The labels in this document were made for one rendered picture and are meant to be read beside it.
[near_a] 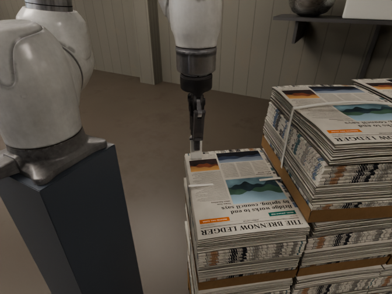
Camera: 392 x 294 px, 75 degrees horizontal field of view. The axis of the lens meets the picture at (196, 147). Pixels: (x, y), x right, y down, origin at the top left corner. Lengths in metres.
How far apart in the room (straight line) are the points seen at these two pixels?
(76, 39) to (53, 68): 0.18
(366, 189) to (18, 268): 1.72
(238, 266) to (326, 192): 0.30
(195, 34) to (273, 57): 3.20
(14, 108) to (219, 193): 0.52
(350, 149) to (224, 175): 0.37
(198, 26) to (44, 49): 0.28
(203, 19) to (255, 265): 0.62
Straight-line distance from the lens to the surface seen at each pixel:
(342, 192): 0.69
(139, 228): 1.79
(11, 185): 0.67
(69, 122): 0.59
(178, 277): 1.55
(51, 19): 0.72
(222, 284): 0.81
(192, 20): 0.54
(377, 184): 0.73
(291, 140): 0.75
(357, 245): 0.88
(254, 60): 3.79
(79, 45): 0.73
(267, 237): 0.69
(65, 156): 0.60
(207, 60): 0.57
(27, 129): 0.57
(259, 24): 3.72
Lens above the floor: 1.32
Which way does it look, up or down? 31 degrees down
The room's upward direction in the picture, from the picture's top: straight up
